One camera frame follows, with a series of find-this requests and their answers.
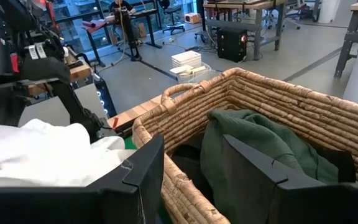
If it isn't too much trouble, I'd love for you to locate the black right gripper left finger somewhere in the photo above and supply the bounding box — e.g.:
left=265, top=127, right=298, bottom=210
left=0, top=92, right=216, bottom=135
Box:
left=0, top=133, right=166, bottom=224

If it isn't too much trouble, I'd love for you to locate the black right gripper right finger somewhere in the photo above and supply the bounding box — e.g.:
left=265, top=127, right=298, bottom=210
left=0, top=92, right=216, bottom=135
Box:
left=222, top=134, right=358, bottom=224

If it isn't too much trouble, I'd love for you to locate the white garment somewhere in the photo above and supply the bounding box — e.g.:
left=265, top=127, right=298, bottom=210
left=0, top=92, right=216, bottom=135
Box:
left=0, top=118, right=136, bottom=187

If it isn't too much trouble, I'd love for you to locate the black garment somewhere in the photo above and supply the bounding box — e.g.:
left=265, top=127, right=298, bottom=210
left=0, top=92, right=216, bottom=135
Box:
left=171, top=144, right=214, bottom=203
left=315, top=148, right=357, bottom=184

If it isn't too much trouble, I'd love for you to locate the dark green garment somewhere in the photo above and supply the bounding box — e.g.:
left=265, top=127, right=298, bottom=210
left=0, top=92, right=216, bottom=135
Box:
left=200, top=108, right=340, bottom=224

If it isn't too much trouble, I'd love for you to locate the grey panel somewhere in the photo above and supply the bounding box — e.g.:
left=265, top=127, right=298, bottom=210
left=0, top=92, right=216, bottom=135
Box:
left=17, top=83, right=108, bottom=128

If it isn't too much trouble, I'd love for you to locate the woven wicker basket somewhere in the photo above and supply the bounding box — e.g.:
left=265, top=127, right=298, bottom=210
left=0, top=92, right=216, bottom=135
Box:
left=132, top=67, right=358, bottom=224

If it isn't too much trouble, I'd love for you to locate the black device with lights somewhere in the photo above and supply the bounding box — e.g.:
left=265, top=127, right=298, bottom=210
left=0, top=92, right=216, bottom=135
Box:
left=93, top=73, right=117, bottom=118

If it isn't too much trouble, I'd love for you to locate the clear bin with foam pieces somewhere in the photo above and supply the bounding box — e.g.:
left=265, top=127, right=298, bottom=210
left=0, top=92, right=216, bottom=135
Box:
left=170, top=63, right=214, bottom=83

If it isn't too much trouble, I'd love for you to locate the black computer tower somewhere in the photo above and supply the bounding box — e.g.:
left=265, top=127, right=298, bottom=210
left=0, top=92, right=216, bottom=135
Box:
left=216, top=27, right=248, bottom=63

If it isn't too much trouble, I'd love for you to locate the stack of white boards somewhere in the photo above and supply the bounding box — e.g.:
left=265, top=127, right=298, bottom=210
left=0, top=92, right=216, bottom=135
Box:
left=171, top=50, right=202, bottom=68

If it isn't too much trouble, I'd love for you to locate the black desk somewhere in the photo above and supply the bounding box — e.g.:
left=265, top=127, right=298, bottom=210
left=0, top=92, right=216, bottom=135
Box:
left=113, top=8, right=163, bottom=62

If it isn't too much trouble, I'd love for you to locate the person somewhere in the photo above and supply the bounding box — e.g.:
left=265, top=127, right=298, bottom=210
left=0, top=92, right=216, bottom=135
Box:
left=109, top=0, right=136, bottom=15

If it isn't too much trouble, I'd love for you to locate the small beige box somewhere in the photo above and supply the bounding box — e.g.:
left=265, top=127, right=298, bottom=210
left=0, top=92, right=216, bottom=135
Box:
left=184, top=12, right=201, bottom=25

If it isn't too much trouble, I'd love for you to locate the black office chair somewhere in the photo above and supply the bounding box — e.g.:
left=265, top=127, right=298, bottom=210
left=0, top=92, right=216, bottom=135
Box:
left=158, top=0, right=186, bottom=35

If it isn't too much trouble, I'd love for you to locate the grey-frame wooden workbench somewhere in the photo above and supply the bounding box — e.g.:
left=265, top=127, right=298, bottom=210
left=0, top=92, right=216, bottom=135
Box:
left=203, top=0, right=287, bottom=62

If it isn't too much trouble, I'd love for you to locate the black-frame wooden workbench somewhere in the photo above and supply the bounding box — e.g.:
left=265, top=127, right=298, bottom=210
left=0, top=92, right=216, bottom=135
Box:
left=334, top=0, right=358, bottom=78

